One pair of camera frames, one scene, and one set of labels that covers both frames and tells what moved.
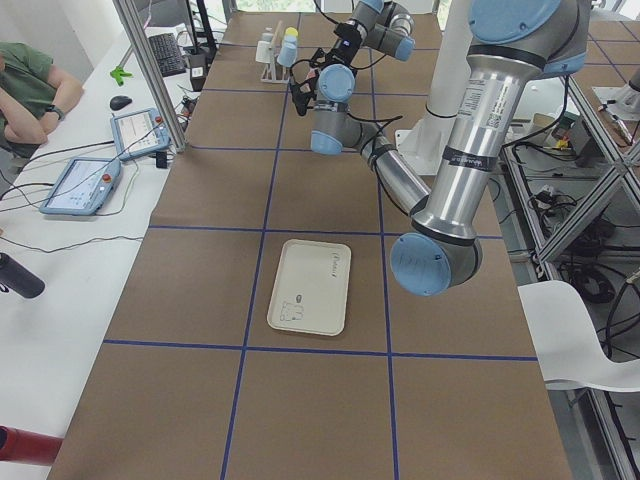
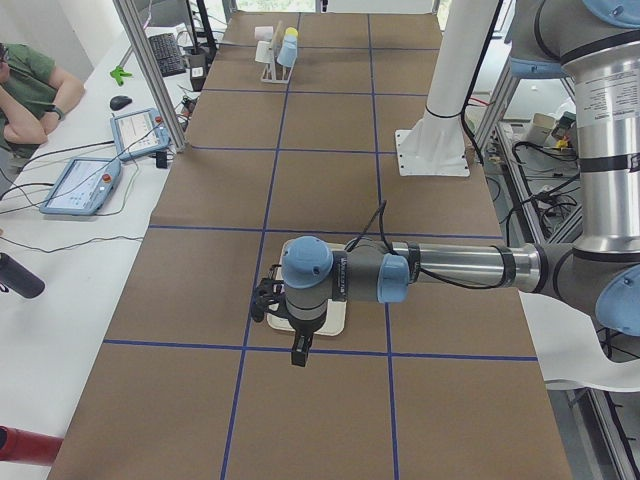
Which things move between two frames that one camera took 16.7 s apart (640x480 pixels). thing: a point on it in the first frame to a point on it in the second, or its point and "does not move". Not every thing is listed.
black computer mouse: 118,102 does not move
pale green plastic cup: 263,52 does not move
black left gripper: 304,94 to 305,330
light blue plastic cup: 287,55 does not move
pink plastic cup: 311,74 to 263,33
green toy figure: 118,73 does not move
